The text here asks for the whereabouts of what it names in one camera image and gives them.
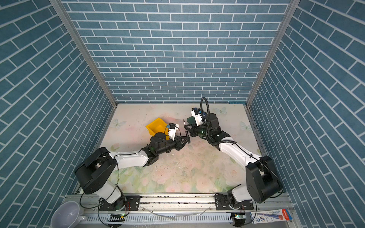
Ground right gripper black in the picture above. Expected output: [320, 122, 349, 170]
[184, 122, 212, 138]

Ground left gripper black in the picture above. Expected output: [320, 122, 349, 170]
[155, 135, 190, 156]

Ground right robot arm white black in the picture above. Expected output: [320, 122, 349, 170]
[188, 108, 283, 208]

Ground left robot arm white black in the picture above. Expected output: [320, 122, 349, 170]
[75, 133, 191, 204]

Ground yellow plastic bin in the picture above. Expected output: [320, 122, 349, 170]
[146, 118, 170, 140]

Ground green rectangular block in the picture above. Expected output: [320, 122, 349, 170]
[187, 116, 196, 124]

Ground white tube package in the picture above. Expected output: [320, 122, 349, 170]
[250, 209, 292, 224]

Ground white bowl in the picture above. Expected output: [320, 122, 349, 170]
[51, 201, 87, 228]

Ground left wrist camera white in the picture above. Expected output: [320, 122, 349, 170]
[168, 123, 179, 141]

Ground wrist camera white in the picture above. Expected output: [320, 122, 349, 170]
[168, 123, 179, 141]
[191, 107, 206, 126]

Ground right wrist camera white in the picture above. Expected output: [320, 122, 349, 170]
[191, 107, 206, 126]

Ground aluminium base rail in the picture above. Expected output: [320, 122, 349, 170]
[61, 192, 294, 214]

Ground white cable duct strip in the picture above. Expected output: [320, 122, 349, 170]
[80, 212, 233, 225]

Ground aluminium corner post right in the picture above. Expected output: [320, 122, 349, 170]
[246, 0, 300, 108]

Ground aluminium corner post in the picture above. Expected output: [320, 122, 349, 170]
[49, 0, 117, 108]
[246, 0, 300, 108]

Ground aluminium corner post left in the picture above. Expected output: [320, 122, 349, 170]
[49, 0, 117, 108]

